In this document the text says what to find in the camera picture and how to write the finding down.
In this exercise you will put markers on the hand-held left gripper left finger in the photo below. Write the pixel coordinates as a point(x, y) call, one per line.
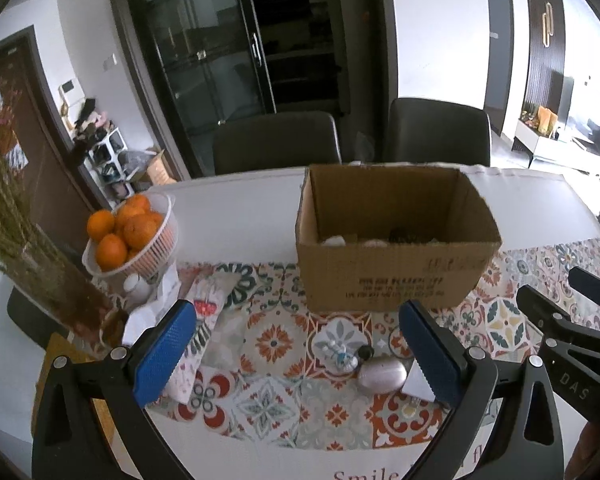
point(165, 355)

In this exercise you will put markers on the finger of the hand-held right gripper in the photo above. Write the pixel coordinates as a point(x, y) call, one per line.
point(592, 282)
point(545, 310)

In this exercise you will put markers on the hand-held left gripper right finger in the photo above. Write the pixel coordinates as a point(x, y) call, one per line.
point(430, 355)

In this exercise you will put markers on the brown cardboard box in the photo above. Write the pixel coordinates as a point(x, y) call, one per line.
point(395, 275)

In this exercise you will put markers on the white tissue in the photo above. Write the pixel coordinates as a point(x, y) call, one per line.
point(139, 321)

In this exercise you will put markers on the printed tissue pouch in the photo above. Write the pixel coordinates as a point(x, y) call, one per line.
point(205, 320)

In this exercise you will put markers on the small white bottle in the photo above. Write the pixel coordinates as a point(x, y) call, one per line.
point(136, 288)

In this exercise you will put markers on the yellow woven box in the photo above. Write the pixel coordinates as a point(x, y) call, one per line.
point(65, 347)

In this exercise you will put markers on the white plastic fruit basket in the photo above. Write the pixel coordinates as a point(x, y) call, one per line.
point(155, 255)

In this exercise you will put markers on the orange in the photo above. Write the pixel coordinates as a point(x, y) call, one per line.
point(133, 255)
point(100, 225)
point(111, 251)
point(134, 205)
point(141, 231)

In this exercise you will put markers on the glass vase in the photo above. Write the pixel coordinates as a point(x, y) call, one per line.
point(65, 295)

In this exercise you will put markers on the white low cabinet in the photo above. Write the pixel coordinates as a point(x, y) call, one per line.
point(555, 147)

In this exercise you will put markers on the white patterned tablecloth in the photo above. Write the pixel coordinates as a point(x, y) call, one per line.
point(280, 460)

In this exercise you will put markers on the yellow paper bag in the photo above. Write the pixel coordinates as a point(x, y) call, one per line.
point(547, 120)

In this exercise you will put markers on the small floor cardboard box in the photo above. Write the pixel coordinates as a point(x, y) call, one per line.
point(161, 167)

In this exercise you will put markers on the clear plastic bag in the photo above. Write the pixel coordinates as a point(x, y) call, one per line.
point(137, 165)

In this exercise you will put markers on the white shoe rack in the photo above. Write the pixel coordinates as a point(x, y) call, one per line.
point(105, 165)

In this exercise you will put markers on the brown wooden door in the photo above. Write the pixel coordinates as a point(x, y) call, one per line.
point(45, 160)

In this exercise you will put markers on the red and white door poster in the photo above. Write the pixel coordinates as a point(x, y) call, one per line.
point(21, 156)

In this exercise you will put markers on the dark interior door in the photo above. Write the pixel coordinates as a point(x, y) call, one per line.
point(497, 55)

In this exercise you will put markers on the black glass sliding door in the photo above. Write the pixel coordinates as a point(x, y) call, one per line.
point(260, 50)

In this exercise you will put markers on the dark slatted wall panel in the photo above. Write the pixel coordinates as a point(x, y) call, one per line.
point(542, 60)

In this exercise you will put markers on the white wall intercom panel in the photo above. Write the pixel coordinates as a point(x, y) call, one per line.
point(70, 87)

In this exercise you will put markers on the wall light switch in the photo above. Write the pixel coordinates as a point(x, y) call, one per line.
point(109, 61)

